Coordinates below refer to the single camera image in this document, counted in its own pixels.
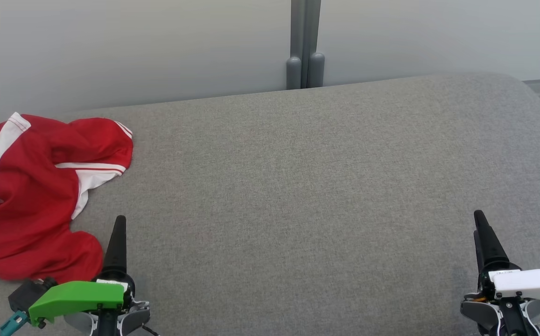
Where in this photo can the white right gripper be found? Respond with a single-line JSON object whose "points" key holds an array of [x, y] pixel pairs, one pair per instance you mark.
{"points": [[531, 282]]}

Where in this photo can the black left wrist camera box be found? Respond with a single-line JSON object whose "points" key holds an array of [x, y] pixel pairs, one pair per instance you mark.
{"points": [[29, 294]]}

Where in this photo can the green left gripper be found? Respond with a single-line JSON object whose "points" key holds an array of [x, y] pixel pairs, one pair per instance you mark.
{"points": [[76, 296]]}

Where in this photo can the grey partition post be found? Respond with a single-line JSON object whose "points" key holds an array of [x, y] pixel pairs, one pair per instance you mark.
{"points": [[305, 46]]}

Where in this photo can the red shorts with white trim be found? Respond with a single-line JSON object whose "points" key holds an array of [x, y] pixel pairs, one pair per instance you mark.
{"points": [[17, 205]]}

